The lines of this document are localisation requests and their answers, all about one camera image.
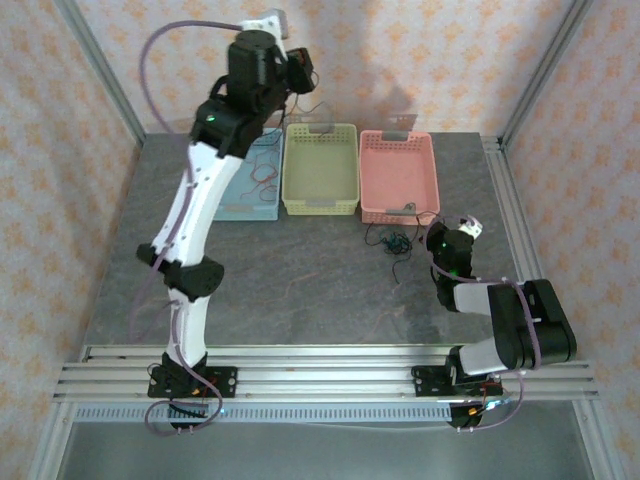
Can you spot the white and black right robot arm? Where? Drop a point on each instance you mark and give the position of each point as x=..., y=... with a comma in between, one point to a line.
x=530, y=325

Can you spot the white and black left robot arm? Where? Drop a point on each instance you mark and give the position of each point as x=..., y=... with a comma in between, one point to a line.
x=200, y=200

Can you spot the aluminium side rails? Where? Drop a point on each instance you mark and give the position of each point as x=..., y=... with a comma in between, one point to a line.
x=511, y=210

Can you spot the pink plastic basket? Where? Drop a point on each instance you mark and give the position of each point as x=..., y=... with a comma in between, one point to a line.
x=397, y=170

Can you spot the green plastic basket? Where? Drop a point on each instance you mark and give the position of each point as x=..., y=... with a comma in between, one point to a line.
x=320, y=170

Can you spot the blue plastic basket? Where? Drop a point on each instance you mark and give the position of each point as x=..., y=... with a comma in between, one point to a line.
x=260, y=212

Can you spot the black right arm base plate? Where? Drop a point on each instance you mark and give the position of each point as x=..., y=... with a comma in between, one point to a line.
x=425, y=382

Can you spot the aluminium frame post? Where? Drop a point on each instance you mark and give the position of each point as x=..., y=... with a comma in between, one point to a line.
x=98, y=65
x=550, y=65

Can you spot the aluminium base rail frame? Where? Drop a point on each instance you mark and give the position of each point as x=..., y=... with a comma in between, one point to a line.
x=325, y=375

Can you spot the aluminium frame leg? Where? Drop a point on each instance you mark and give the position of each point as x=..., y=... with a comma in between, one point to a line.
x=595, y=440
x=47, y=470

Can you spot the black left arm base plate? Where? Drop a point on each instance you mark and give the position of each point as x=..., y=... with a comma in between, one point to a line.
x=227, y=382

